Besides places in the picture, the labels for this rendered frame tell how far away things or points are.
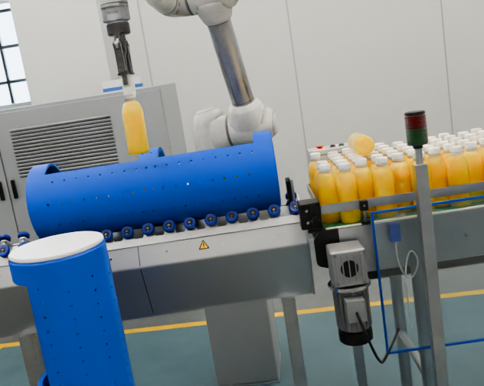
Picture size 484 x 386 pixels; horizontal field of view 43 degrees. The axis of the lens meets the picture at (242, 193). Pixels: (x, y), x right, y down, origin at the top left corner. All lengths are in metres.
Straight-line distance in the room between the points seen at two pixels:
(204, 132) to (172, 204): 0.71
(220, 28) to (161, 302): 1.11
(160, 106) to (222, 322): 1.46
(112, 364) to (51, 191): 0.65
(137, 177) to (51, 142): 1.91
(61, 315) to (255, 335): 1.31
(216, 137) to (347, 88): 2.37
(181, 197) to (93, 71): 2.88
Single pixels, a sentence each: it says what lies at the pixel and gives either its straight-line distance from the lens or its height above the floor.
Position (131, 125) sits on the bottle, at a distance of 2.07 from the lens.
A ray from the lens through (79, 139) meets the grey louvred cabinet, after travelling 3.96.
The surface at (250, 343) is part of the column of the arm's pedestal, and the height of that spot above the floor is 0.21.
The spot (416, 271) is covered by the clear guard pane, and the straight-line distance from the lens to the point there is 2.14.
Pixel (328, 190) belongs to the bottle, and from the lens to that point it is 2.12.
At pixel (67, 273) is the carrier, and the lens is 1.82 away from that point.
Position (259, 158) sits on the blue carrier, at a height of 1.15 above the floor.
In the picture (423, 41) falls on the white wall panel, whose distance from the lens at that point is 5.08.
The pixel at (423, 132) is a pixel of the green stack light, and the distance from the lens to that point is 1.92.
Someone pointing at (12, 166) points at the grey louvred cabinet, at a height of 1.09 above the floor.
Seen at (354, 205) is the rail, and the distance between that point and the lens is 2.10.
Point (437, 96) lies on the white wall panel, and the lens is 5.11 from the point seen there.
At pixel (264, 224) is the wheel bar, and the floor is 0.92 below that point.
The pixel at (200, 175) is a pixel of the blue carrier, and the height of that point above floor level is 1.13.
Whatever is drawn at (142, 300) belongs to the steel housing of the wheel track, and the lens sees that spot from 2.32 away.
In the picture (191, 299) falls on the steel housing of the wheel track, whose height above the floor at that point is 0.67.
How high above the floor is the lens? 1.46
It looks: 11 degrees down
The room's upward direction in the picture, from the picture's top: 9 degrees counter-clockwise
